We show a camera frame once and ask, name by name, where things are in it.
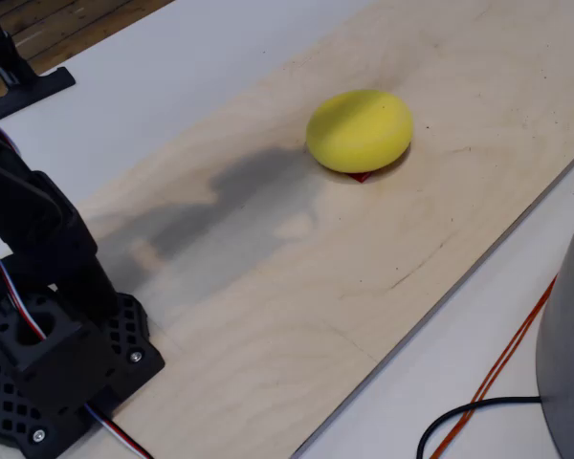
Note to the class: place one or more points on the yellow round sponge disc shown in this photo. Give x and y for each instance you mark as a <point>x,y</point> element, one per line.
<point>359,129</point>

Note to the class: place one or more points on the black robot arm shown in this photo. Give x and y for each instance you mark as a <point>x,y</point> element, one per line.
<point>38,225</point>

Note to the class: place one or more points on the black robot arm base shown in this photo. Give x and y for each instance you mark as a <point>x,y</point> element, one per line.
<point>100,363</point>

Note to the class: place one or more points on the red paper square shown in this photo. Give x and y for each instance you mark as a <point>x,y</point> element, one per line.
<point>361,177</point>

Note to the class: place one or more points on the light plywood board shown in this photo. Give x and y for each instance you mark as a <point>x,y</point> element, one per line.
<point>315,311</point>

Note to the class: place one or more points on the black camera stand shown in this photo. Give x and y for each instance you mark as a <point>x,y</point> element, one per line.
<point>28,88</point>

